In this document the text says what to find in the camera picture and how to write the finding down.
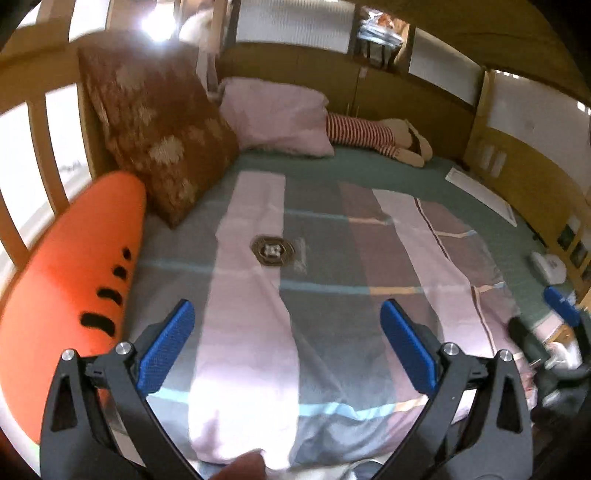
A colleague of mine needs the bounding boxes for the striped plush doll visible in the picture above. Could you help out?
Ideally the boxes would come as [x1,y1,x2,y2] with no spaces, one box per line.
[325,114,433,167]

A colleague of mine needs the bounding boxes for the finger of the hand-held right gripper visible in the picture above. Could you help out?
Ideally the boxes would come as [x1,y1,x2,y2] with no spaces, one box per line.
[508,318,550,366]
[544,286,583,327]

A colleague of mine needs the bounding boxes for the person's left hand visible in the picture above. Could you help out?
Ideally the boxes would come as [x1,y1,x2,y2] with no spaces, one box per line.
[216,451,267,480]

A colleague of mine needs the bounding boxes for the pink pillow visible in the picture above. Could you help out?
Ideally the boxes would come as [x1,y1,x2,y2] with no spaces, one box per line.
[218,77,336,158]

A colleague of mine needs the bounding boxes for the orange carrot pillow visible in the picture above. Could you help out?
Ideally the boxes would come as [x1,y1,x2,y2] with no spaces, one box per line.
[0,171,147,445]

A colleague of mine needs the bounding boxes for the white flat panel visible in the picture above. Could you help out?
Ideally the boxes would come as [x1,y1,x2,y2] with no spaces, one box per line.
[445,167,518,227]

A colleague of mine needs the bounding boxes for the striped patchwork blanket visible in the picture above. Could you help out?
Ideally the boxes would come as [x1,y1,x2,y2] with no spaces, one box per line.
[124,170,522,468]

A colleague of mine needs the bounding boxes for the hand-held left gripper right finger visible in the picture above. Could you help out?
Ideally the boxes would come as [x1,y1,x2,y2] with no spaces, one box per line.
[376,298,536,480]

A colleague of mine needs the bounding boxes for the brown floral cushion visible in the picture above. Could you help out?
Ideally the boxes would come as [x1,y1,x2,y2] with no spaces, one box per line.
[78,44,241,229]

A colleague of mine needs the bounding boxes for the white handheld appliance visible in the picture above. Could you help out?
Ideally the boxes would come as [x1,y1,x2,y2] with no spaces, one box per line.
[530,250,567,285]

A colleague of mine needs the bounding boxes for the white plush toy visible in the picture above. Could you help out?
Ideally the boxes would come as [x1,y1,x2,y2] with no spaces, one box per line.
[178,9,219,48]

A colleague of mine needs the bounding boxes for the wooden bed with green sheet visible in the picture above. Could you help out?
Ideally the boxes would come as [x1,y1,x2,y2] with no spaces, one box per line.
[0,23,591,352]

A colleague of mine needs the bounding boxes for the stack of papers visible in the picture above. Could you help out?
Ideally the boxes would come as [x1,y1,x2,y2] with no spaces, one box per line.
[358,9,403,70]

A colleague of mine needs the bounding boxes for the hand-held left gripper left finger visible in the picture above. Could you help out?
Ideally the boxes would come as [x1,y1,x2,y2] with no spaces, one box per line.
[39,299,200,480]

